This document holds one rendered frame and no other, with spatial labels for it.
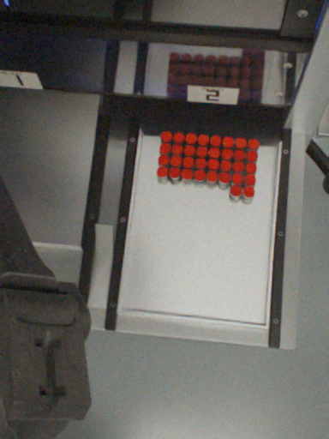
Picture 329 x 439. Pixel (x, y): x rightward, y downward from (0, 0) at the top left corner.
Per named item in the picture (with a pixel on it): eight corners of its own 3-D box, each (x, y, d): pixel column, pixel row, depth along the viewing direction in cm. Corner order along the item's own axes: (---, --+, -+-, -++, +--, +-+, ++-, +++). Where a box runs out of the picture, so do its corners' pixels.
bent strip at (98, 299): (98, 231, 126) (95, 223, 121) (115, 231, 126) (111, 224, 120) (89, 307, 123) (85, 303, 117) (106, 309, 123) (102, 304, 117)
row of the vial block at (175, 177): (158, 173, 128) (157, 165, 124) (254, 182, 127) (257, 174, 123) (156, 184, 128) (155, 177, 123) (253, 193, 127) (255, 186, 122)
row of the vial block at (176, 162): (158, 161, 129) (158, 153, 125) (255, 171, 128) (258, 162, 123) (158, 172, 128) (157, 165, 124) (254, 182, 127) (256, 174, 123)
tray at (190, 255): (140, 135, 131) (140, 129, 127) (279, 147, 129) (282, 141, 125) (118, 314, 122) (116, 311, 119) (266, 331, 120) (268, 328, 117)
